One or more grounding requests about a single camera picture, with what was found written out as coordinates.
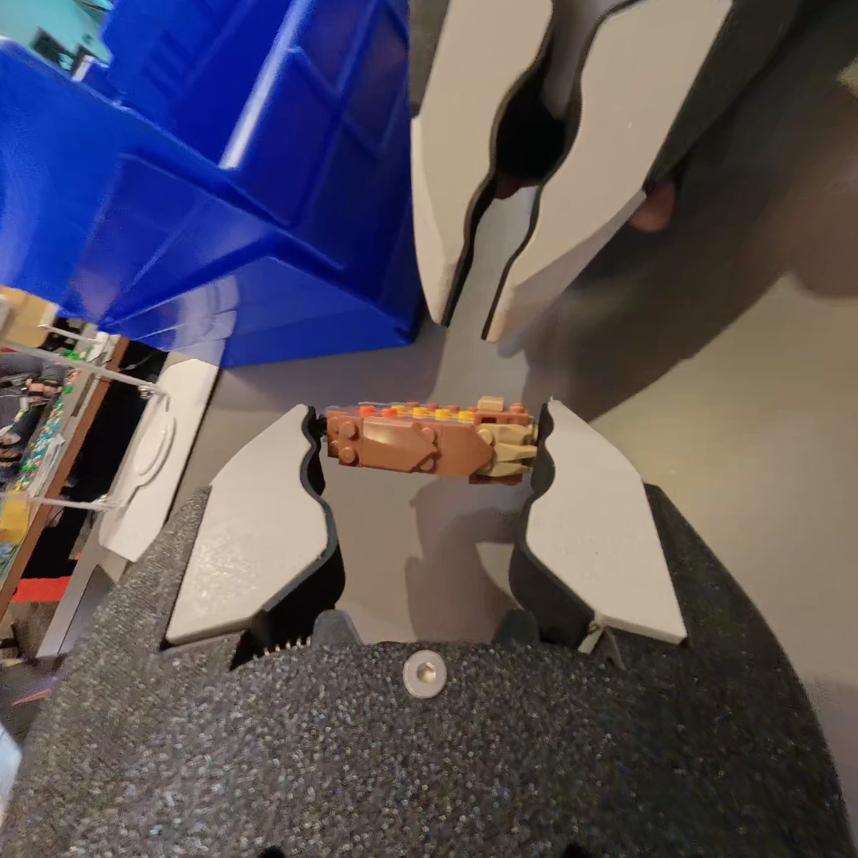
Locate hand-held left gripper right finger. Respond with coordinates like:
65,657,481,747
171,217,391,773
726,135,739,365
509,399,689,656

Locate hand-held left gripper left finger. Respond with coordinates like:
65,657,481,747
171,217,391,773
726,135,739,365
164,404,346,650

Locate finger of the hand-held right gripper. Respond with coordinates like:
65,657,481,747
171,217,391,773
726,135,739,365
410,0,557,328
481,0,734,344

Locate multicoloured toy brick assembly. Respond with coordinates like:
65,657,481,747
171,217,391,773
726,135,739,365
325,395,540,485

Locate blue plastic bin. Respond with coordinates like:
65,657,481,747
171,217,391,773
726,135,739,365
0,40,425,370
101,0,411,225

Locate person's right hand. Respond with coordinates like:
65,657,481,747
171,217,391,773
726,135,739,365
630,181,677,233

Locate white plastic panel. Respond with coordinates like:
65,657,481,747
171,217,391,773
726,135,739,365
37,358,222,658

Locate pile of colourful toy bricks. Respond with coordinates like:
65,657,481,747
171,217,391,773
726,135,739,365
0,375,75,584

